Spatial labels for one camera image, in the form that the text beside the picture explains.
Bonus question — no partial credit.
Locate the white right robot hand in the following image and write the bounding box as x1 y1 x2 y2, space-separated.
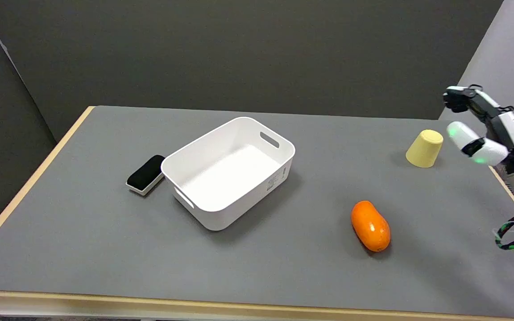
443 84 514 170

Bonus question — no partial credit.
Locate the orange mango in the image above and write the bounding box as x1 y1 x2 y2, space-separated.
351 200 391 253

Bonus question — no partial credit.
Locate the yellow upside-down cup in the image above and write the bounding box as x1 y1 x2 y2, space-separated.
406 129 444 169

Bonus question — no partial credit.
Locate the white plastic storage bin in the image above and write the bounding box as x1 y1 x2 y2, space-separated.
161 117 296 231

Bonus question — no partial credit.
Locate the black whiteboard eraser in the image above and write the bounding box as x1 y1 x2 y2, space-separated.
126 154 166 197

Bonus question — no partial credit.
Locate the green black braided cable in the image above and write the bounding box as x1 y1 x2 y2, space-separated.
493 213 514 251

